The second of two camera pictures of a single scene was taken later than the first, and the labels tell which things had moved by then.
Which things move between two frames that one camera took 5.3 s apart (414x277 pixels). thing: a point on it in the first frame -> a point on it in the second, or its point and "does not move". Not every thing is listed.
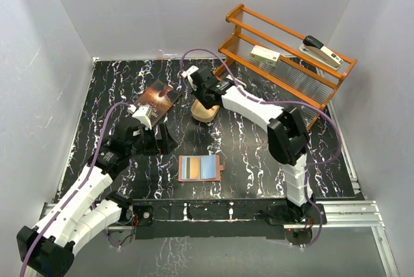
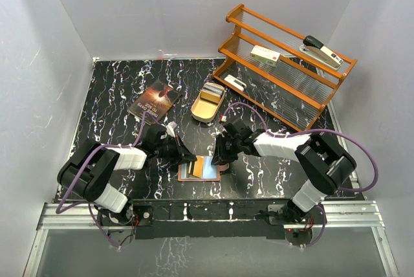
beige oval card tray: x=200 y=113 does not move
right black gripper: x=197 y=95 -> x=220 y=156
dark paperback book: x=159 y=98 does not move
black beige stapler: x=317 y=50 does not move
